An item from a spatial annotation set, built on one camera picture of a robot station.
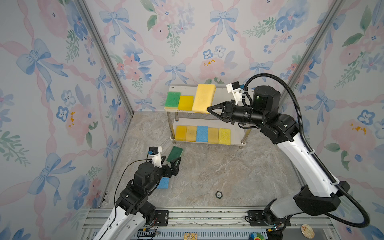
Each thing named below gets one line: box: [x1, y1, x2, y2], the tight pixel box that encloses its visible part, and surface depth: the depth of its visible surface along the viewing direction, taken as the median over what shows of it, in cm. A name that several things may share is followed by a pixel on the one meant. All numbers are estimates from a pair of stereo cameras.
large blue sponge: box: [196, 125, 209, 143], surface depth 99 cm
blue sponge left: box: [157, 176, 169, 189], surface depth 85 cm
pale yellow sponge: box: [192, 84, 216, 114], surface depth 57 cm
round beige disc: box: [301, 224, 315, 239], surface depth 72 cm
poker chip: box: [215, 191, 223, 199], surface depth 83 cm
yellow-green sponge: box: [218, 128, 232, 146], surface depth 99 cm
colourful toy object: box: [249, 232, 265, 240], surface depth 70 cm
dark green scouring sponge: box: [166, 146, 184, 162], surface depth 98 cm
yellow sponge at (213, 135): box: [208, 127, 219, 144], surface depth 99 cm
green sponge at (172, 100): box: [164, 91, 181, 110], surface depth 77 cm
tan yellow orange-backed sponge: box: [185, 125, 197, 142], surface depth 99 cm
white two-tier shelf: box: [164, 85, 252, 146], surface depth 94 cm
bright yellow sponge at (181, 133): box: [175, 125, 187, 141], surface depth 100 cm
